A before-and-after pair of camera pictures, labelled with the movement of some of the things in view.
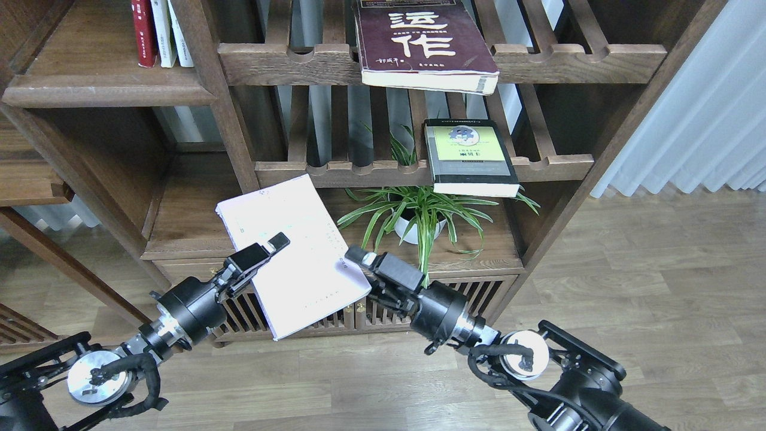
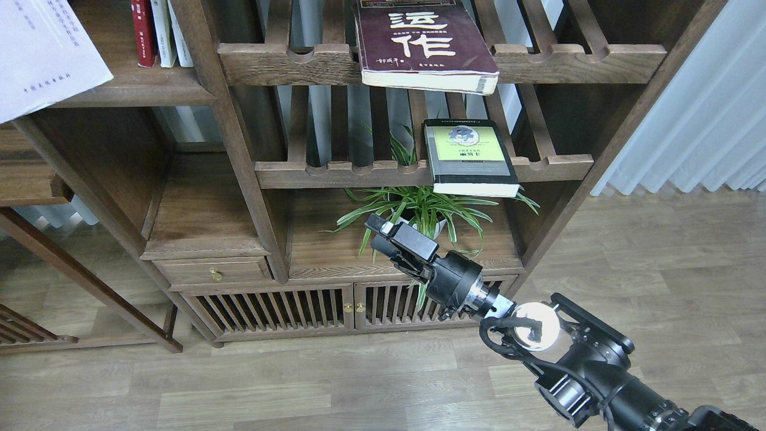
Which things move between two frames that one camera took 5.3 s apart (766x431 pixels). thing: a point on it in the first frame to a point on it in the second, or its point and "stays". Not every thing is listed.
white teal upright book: (184, 55) stays
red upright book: (145, 33) stays
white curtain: (707, 127) stays
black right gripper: (434, 312) to (450, 279)
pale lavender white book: (312, 276) to (47, 55)
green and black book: (467, 157) stays
